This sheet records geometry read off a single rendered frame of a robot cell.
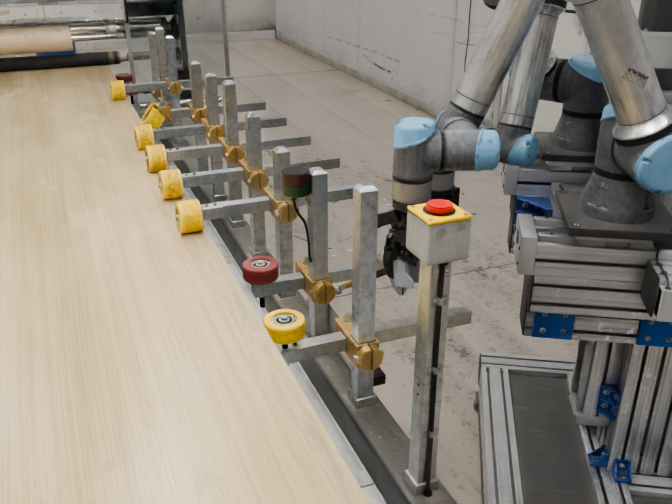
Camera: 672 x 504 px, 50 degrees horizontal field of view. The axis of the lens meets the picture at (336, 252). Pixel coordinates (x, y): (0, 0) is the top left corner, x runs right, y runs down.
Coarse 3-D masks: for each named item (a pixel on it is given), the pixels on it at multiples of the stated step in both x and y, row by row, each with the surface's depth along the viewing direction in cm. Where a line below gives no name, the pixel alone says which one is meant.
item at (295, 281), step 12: (348, 264) 170; (288, 276) 164; (300, 276) 164; (336, 276) 167; (348, 276) 168; (252, 288) 162; (264, 288) 161; (276, 288) 162; (288, 288) 163; (300, 288) 164
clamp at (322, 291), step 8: (296, 264) 168; (304, 264) 167; (296, 272) 169; (304, 272) 164; (304, 280) 164; (312, 280) 160; (320, 280) 160; (328, 280) 160; (304, 288) 165; (312, 288) 160; (320, 288) 158; (328, 288) 159; (312, 296) 159; (320, 296) 159; (328, 296) 160
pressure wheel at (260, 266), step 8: (256, 256) 163; (264, 256) 163; (248, 264) 159; (256, 264) 159; (264, 264) 159; (272, 264) 159; (248, 272) 157; (256, 272) 156; (264, 272) 156; (272, 272) 158; (248, 280) 158; (256, 280) 157; (264, 280) 157; (272, 280) 158; (264, 304) 164
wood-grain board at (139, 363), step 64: (0, 128) 263; (64, 128) 263; (128, 128) 263; (0, 192) 202; (64, 192) 202; (128, 192) 202; (0, 256) 164; (64, 256) 164; (128, 256) 164; (192, 256) 164; (0, 320) 138; (64, 320) 138; (128, 320) 138; (192, 320) 138; (256, 320) 138; (0, 384) 120; (64, 384) 120; (128, 384) 120; (192, 384) 120; (256, 384) 120; (0, 448) 105; (64, 448) 105; (128, 448) 105; (192, 448) 105; (256, 448) 105; (320, 448) 105
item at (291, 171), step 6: (288, 168) 151; (294, 168) 151; (300, 168) 151; (288, 174) 147; (294, 174) 147; (300, 174) 147; (288, 186) 148; (294, 186) 148; (300, 186) 148; (294, 198) 151; (306, 198) 154; (294, 204) 152; (300, 216) 154; (306, 228) 155
